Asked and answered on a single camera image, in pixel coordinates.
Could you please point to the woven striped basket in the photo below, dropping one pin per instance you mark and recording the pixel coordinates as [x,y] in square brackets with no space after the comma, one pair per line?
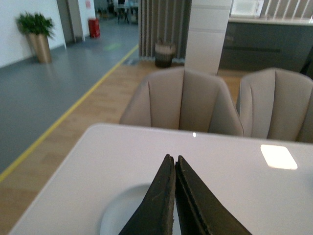
[164,53]

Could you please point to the potted green plant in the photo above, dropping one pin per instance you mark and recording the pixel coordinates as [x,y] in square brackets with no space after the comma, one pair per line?
[37,29]

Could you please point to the beige chair on right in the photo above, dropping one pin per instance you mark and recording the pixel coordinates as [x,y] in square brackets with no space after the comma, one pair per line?
[276,104]

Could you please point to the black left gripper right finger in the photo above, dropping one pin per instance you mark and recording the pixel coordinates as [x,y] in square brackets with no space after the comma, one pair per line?
[199,210]

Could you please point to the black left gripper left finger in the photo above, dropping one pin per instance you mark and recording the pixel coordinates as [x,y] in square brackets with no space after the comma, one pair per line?
[155,214]

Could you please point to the beige chair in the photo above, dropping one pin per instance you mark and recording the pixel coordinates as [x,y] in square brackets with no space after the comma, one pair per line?
[183,99]
[276,104]

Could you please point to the beige chair on left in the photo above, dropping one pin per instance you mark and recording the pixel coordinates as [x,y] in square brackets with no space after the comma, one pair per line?
[183,99]

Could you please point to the white round plate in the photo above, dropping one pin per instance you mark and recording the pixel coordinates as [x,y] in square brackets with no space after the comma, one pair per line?
[121,208]

